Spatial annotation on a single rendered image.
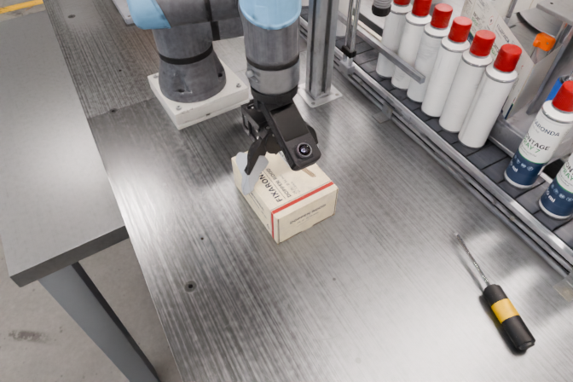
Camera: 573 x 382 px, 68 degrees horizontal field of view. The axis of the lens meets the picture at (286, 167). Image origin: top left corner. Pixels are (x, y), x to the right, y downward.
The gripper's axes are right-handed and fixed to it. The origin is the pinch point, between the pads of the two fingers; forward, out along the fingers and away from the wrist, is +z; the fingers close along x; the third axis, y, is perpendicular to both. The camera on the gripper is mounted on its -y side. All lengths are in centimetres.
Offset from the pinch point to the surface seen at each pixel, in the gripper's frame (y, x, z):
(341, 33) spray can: 33, -38, -2
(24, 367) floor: 43, 75, 88
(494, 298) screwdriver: -34.5, -16.1, 3.8
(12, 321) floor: 61, 75, 87
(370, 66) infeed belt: 19.4, -36.1, 0.1
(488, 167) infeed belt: -17.0, -34.0, 0.8
